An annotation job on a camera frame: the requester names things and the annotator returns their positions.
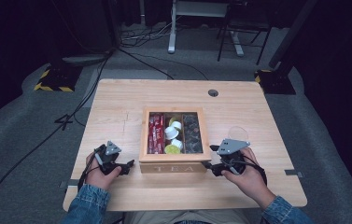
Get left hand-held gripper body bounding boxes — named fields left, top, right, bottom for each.
left=93, top=141, right=125, bottom=176

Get pile of dark tea bags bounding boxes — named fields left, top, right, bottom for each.
left=182, top=113, right=204, bottom=154

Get white desk frame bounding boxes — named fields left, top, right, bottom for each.
left=167, top=0, right=246, bottom=58

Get person's left hand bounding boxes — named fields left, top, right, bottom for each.
left=84, top=151, right=123, bottom=191

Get black metal chair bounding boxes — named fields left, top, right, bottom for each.
left=216, top=0, right=274, bottom=65

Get person's beige pants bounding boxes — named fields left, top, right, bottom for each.
left=122, top=208, right=265, bottom=224

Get black yellow striped stand base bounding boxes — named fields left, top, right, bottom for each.
left=33, top=63, right=84, bottom=93
left=254, top=68, right=297, bottom=95

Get bundle of floor cables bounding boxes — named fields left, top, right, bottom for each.
left=120, top=15, right=181, bottom=49

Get grey tape strip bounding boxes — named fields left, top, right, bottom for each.
left=58, top=179, right=80, bottom=189

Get row of red packets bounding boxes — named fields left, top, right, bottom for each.
left=147, top=113, right=165, bottom=155

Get black slanted stand pole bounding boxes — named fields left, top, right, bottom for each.
left=268, top=0, right=318, bottom=70

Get person's right hand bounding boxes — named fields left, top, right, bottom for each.
left=221, top=147, right=277, bottom=210

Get thin black floor cable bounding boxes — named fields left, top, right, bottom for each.
left=118, top=48, right=209, bottom=81

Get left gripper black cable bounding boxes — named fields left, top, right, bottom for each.
left=77, top=151, right=103, bottom=192

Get wooden tea box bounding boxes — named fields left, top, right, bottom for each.
left=138, top=105, right=213, bottom=175

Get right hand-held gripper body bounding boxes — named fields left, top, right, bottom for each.
left=216, top=138, right=251, bottom=176

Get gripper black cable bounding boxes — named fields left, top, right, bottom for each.
left=238, top=154, right=269, bottom=187
left=77, top=151, right=103, bottom=192

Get dark stand with grey foot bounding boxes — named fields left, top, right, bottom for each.
left=59, top=0, right=122, bottom=67

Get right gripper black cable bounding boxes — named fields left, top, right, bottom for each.
left=238, top=154, right=269, bottom=187

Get long black floor cable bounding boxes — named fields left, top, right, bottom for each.
left=0, top=49, right=116, bottom=217

